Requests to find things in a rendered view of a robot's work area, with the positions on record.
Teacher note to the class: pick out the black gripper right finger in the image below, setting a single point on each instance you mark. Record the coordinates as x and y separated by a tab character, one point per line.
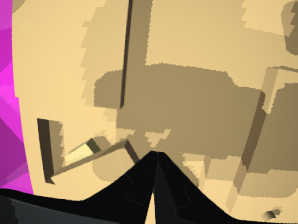
178	201

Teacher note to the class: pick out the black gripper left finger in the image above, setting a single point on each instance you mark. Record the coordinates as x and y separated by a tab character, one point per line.
125	201

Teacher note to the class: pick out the pale yellow block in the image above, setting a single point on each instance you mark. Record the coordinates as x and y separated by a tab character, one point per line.
86	148

